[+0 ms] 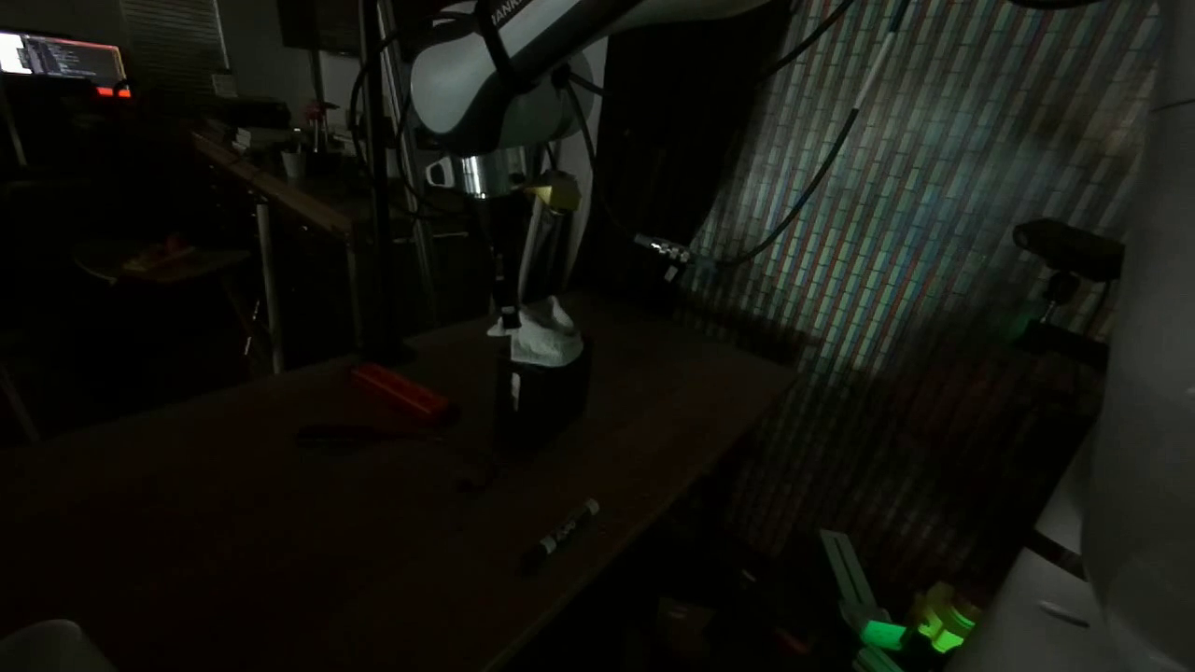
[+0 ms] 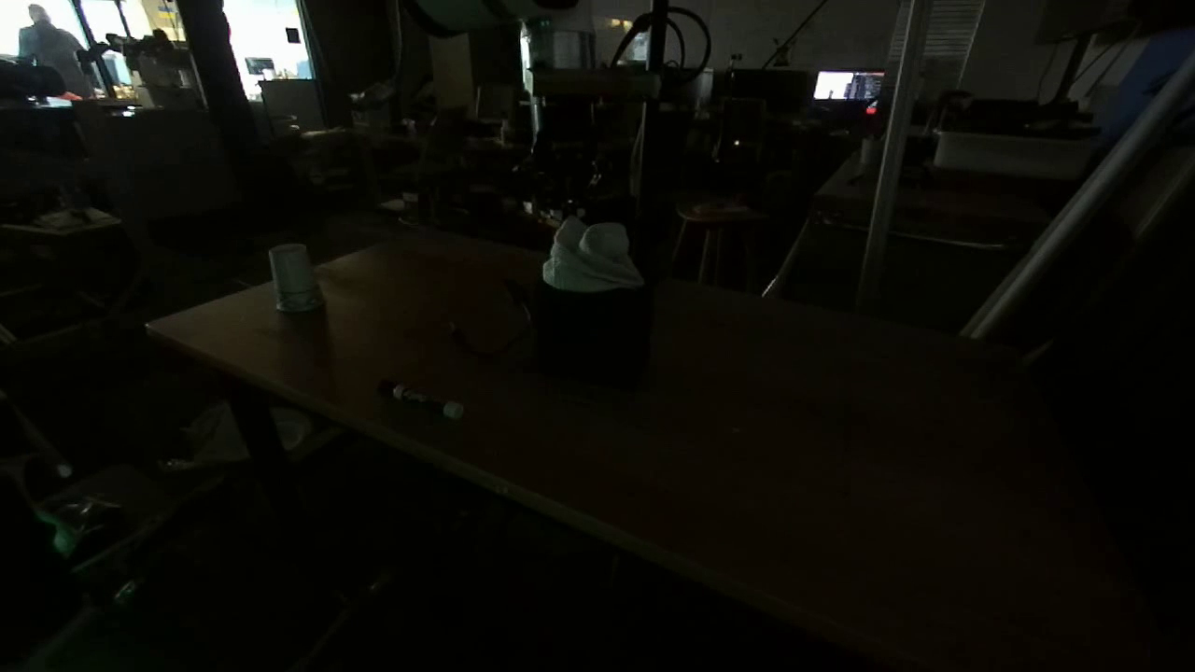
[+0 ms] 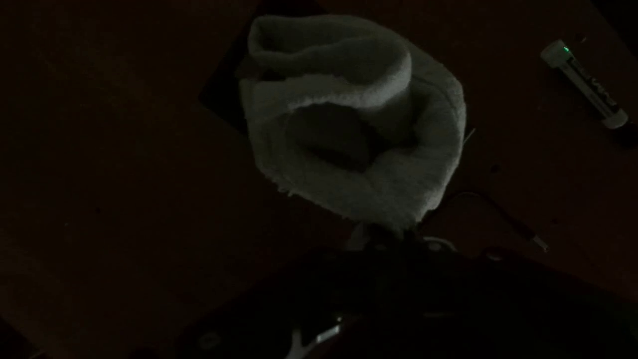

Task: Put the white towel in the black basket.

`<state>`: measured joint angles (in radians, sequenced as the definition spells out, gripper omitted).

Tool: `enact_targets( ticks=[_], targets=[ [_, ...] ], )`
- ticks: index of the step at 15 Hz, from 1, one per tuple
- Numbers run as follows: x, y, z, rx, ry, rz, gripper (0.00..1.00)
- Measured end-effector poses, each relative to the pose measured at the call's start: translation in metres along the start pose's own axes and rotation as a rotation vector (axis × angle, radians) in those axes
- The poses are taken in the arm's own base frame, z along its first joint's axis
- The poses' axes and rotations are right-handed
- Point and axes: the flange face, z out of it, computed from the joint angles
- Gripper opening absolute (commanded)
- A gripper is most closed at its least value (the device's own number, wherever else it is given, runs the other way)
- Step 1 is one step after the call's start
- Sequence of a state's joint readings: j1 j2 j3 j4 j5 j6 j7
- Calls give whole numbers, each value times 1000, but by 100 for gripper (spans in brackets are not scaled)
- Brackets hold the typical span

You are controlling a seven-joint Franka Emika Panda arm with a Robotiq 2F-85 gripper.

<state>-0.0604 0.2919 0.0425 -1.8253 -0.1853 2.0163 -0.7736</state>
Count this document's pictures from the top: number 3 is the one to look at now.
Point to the white towel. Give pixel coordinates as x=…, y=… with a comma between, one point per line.
x=372, y=133

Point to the black white marker pen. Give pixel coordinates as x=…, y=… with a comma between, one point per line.
x=585, y=83

